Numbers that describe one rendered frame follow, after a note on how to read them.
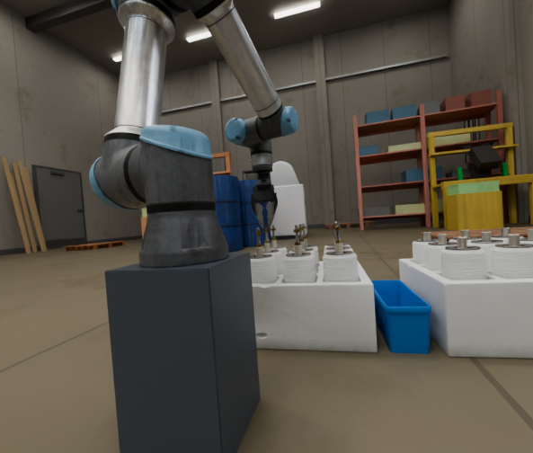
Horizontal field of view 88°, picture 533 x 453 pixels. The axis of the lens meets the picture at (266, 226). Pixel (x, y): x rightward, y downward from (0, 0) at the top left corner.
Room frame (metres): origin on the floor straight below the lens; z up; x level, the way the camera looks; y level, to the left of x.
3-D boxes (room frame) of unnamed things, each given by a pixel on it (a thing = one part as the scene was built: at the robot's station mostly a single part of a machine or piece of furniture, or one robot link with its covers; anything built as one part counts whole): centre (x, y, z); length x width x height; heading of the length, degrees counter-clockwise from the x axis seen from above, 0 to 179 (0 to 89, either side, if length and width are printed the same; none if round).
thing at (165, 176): (0.50, 0.15, 0.47); 0.13 x 0.12 x 0.14; 58
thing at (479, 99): (5.76, -3.29, 1.25); 2.65 x 0.71 x 2.50; 75
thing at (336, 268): (0.79, -0.20, 0.16); 0.10 x 0.10 x 0.18
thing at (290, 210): (5.13, -0.40, 0.69); 0.77 x 0.63 x 1.39; 76
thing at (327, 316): (0.93, -0.12, 0.09); 0.39 x 0.39 x 0.18; 77
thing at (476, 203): (4.51, -3.62, 0.87); 1.35 x 1.21 x 1.75; 75
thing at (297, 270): (0.82, -0.09, 0.16); 0.10 x 0.10 x 0.18
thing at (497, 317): (0.81, -0.65, 0.09); 0.39 x 0.39 x 0.18; 79
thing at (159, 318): (0.49, 0.15, 0.15); 0.18 x 0.18 x 0.30; 75
